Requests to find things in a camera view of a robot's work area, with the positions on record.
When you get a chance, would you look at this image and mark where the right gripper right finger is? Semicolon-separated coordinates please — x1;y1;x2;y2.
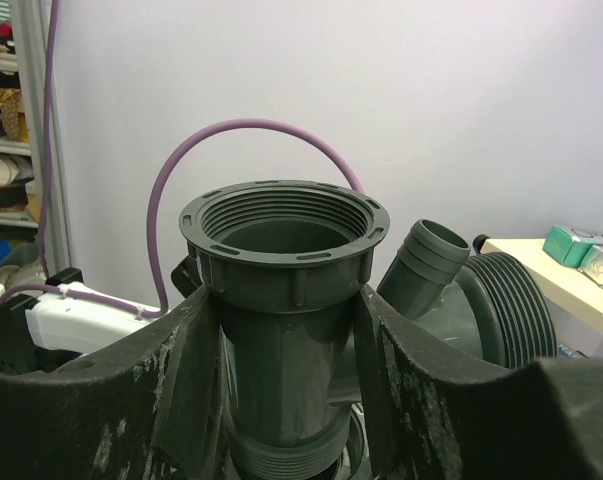
353;287;603;479

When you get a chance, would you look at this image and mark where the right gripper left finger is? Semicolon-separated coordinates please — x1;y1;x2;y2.
0;289;224;479

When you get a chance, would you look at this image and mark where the grey tee pipe fitting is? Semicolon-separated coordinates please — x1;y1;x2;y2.
180;181;557;479

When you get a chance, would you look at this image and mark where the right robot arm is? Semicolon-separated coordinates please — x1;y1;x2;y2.
0;286;603;479

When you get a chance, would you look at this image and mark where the beige black shelf rack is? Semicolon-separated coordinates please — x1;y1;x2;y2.
473;234;603;358

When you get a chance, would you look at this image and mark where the teal white box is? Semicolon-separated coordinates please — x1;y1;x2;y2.
542;225;603;268

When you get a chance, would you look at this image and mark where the silver white box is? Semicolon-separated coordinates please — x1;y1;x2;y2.
578;243;603;290

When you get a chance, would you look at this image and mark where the cluttered background storage shelf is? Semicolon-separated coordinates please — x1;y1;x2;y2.
0;1;71;284

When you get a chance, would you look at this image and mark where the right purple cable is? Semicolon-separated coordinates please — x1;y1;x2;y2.
0;0;366;321

